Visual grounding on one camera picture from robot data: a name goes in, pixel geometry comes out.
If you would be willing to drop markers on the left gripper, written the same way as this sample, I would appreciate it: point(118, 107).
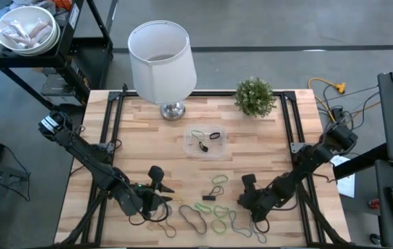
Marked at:
point(148, 200)

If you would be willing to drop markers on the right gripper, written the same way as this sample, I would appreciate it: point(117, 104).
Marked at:
point(260, 202)

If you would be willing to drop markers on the large black rubber band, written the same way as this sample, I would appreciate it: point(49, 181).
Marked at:
point(180, 210)

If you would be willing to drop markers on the thin black rubber band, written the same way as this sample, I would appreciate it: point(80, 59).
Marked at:
point(221, 189)

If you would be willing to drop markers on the green rubber band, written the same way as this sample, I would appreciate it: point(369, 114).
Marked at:
point(203, 208)
point(214, 211)
point(192, 132)
point(212, 226)
point(213, 180)

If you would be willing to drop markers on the long grey rubber band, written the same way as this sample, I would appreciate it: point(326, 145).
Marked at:
point(256, 232)

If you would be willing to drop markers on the thin dark grey rubber band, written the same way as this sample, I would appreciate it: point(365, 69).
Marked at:
point(175, 231)

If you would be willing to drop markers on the wide black rubber band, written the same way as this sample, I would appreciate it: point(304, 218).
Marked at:
point(210, 136)
point(204, 148)

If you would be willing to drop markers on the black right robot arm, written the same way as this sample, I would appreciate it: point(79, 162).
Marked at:
point(307, 159)

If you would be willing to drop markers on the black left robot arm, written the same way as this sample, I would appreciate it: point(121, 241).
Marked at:
point(79, 148)

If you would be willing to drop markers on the clear plastic bin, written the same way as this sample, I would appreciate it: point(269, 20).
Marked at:
point(222, 154)

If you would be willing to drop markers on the white paper sheet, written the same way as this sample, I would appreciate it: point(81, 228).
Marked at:
point(347, 183)

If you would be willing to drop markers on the green potted plant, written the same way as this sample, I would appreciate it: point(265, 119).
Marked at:
point(255, 97)

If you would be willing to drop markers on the black metal beam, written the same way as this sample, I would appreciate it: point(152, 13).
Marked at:
point(355, 166)

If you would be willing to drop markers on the white shade silver table lamp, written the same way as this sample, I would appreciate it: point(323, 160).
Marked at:
point(162, 76)

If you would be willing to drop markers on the red can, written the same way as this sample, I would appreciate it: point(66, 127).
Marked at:
point(373, 204)

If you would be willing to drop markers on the black power strip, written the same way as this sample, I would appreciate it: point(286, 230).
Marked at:
point(337, 112)

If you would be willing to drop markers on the black round object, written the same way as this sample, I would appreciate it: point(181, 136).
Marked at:
point(374, 238)

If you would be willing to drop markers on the grey flat device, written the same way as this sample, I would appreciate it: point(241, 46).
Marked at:
point(56, 86)

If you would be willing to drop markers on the black utility cart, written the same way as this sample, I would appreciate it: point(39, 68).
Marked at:
point(89, 58)

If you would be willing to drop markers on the white paper label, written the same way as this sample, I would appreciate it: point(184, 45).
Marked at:
point(73, 15)

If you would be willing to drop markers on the pink wrapped packet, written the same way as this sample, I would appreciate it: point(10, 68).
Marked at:
point(39, 28)
point(16, 32)

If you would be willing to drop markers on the orange printed box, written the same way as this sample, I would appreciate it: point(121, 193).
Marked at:
point(62, 3)

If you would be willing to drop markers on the white bowl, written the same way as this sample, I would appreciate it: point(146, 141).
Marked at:
point(27, 14)

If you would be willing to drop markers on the black aluminium table frame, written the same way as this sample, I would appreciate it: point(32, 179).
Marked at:
point(217, 93)

